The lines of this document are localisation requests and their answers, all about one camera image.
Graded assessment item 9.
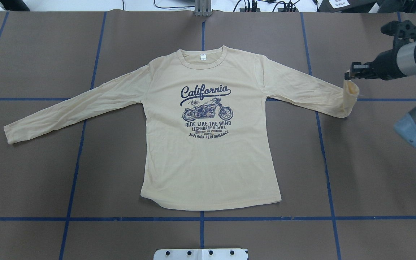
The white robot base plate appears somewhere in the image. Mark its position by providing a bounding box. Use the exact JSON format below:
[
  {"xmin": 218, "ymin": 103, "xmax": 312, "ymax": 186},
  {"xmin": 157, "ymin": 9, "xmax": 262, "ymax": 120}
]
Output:
[{"xmin": 153, "ymin": 248, "xmax": 249, "ymax": 260}]

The aluminium frame post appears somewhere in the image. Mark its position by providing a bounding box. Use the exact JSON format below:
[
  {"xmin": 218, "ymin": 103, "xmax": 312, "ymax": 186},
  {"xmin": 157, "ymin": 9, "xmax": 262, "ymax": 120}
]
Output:
[{"xmin": 194, "ymin": 0, "xmax": 212, "ymax": 17}]

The cream long-sleeve printed shirt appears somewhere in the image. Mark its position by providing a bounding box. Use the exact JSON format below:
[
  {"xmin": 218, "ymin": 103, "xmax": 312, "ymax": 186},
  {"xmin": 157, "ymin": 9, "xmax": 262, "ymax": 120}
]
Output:
[{"xmin": 4, "ymin": 46, "xmax": 359, "ymax": 211}]

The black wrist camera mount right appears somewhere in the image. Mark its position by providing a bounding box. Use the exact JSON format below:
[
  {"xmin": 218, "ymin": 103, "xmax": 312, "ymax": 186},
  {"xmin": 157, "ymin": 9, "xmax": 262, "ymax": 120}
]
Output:
[{"xmin": 380, "ymin": 20, "xmax": 416, "ymax": 49}]

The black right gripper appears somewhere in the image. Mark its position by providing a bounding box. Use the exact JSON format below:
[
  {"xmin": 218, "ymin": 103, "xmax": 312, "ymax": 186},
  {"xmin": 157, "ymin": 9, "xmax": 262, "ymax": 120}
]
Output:
[{"xmin": 344, "ymin": 49, "xmax": 402, "ymax": 81}]

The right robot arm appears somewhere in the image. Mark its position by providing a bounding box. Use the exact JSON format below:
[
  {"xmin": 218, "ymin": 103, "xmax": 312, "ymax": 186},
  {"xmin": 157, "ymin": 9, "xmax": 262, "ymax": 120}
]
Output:
[{"xmin": 344, "ymin": 42, "xmax": 416, "ymax": 148}]

